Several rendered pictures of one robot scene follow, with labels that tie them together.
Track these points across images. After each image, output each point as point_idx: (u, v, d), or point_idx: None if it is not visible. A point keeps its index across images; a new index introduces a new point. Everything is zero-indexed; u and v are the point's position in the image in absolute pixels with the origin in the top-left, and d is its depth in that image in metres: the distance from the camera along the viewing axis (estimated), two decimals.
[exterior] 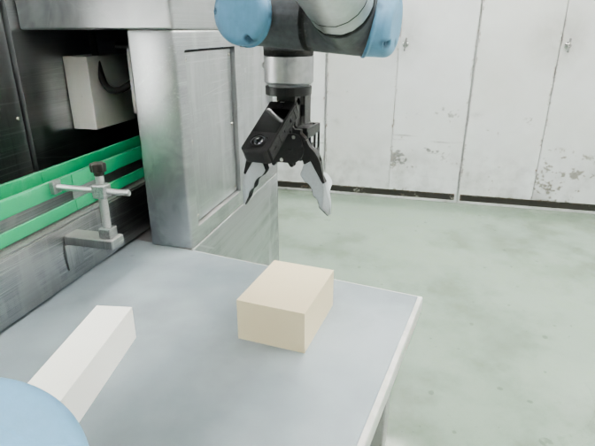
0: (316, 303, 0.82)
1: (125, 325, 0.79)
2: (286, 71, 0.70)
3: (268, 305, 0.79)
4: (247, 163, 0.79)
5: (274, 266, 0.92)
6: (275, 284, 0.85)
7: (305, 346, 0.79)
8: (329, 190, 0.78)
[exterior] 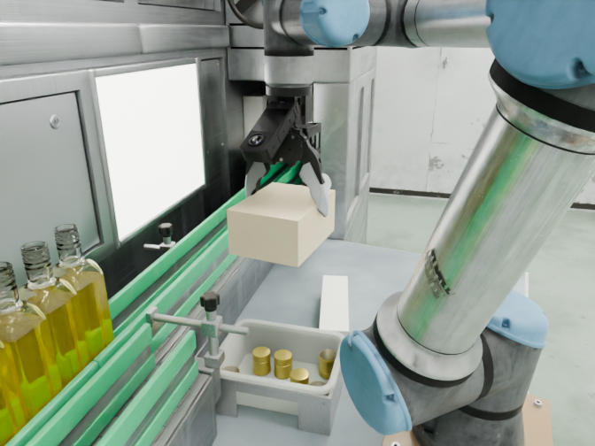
0: (312, 217, 0.76)
1: None
2: (285, 71, 0.70)
3: (259, 214, 0.73)
4: (248, 164, 0.79)
5: (271, 187, 0.86)
6: (271, 199, 0.79)
7: (299, 260, 0.73)
8: (328, 192, 0.78)
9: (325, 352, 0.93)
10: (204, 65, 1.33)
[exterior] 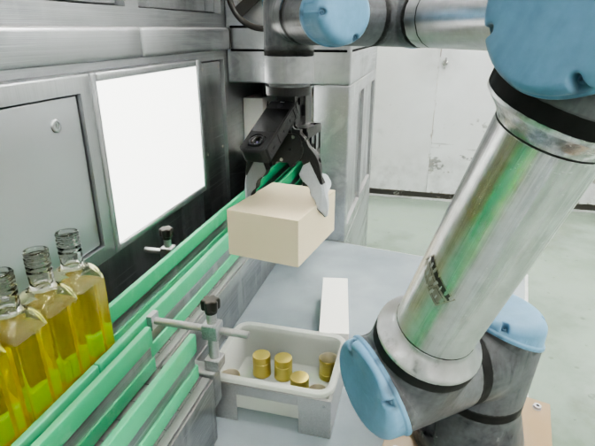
0: (312, 217, 0.76)
1: None
2: (285, 71, 0.70)
3: (259, 214, 0.73)
4: (248, 164, 0.79)
5: (271, 187, 0.86)
6: (271, 199, 0.79)
7: (299, 260, 0.73)
8: (328, 192, 0.78)
9: (325, 355, 0.93)
10: (204, 68, 1.33)
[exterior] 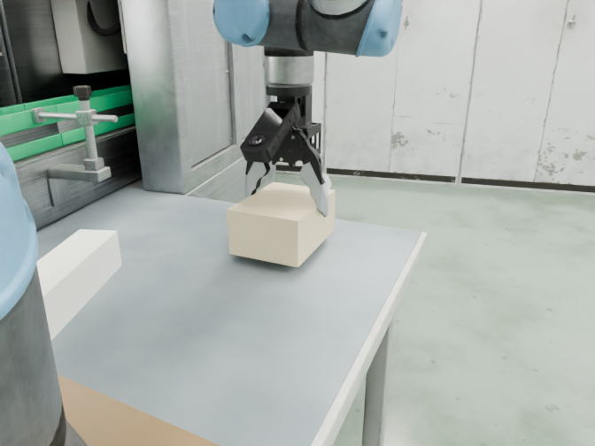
0: (312, 217, 0.76)
1: (109, 247, 0.73)
2: (286, 71, 0.70)
3: (259, 214, 0.73)
4: (248, 164, 0.79)
5: (271, 187, 0.86)
6: (271, 199, 0.79)
7: (299, 260, 0.73)
8: (328, 192, 0.78)
9: None
10: None
